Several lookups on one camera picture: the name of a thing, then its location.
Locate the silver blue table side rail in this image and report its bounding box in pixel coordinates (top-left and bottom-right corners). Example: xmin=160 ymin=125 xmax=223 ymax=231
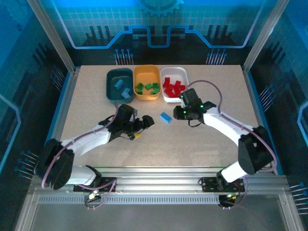
xmin=39 ymin=66 xmax=81 ymax=175
xmin=242 ymin=66 xmax=284 ymax=175

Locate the aluminium frame post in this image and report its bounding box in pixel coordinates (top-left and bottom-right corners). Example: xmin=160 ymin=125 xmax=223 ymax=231
xmin=242 ymin=0 xmax=289 ymax=73
xmin=26 ymin=0 xmax=77 ymax=73

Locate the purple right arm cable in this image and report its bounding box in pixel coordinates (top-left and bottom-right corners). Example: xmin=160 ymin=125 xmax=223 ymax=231
xmin=189 ymin=80 xmax=277 ymax=211

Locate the slotted grey cable duct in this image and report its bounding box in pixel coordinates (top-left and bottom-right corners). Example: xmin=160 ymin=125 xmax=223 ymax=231
xmin=38 ymin=195 xmax=221 ymax=205

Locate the yellow plastic container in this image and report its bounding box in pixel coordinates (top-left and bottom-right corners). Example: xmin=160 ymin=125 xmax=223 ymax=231
xmin=133 ymin=64 xmax=161 ymax=101

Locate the aluminium table rail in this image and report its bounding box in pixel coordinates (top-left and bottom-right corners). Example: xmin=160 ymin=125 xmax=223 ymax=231
xmin=27 ymin=167 xmax=291 ymax=205

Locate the small lit controller board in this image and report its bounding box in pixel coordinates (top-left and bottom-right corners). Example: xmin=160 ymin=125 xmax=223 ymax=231
xmin=87 ymin=189 xmax=101 ymax=200
xmin=219 ymin=192 xmax=239 ymax=207

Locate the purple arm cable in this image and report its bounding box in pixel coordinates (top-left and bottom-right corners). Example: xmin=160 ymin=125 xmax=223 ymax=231
xmin=189 ymin=80 xmax=277 ymax=211
xmin=41 ymin=105 xmax=121 ymax=210

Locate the white plastic container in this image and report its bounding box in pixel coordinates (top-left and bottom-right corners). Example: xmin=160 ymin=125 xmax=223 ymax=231
xmin=160 ymin=66 xmax=189 ymax=103

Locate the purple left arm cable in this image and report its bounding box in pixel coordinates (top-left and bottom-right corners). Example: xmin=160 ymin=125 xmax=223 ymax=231
xmin=41 ymin=105 xmax=121 ymax=210

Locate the dark teal plastic container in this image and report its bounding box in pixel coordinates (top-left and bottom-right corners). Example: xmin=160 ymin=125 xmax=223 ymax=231
xmin=105 ymin=67 xmax=135 ymax=102

